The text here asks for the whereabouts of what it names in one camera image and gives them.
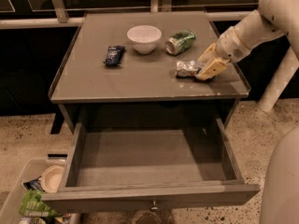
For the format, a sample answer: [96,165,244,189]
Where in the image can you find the crushed silver blue redbull can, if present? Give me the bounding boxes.
[176,60,205,77]

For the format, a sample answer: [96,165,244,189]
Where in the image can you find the green soda can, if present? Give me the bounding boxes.
[165,30,196,55]

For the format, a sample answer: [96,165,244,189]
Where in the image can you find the green chip bag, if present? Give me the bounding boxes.
[19,189,58,217]

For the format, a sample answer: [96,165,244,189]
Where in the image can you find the white paper plate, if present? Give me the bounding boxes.
[41,165,64,193]

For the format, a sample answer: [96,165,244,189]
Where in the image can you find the dark blue snack bag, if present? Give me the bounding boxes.
[22,177,43,191]

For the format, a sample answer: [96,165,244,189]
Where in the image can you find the dark blue snack packet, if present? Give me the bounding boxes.
[104,46,126,67]

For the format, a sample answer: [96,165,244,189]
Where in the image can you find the white ceramic bowl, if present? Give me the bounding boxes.
[127,25,162,54]

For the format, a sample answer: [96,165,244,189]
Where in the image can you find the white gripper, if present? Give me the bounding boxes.
[196,26,250,80]

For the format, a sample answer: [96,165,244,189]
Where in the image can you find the clear plastic storage bin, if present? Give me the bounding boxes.
[0,158,65,224]

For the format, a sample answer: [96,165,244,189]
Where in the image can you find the open grey top drawer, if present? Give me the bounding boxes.
[43,119,260,213]

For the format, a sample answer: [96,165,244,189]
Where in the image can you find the metal drawer knob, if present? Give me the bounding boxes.
[150,201,159,212]

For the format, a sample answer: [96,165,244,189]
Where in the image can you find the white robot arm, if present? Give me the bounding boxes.
[196,0,299,112]

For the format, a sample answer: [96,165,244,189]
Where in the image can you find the grey cabinet table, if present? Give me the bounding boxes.
[49,12,249,128]

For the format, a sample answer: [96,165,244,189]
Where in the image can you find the metal railing frame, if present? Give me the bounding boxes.
[0,0,250,30]

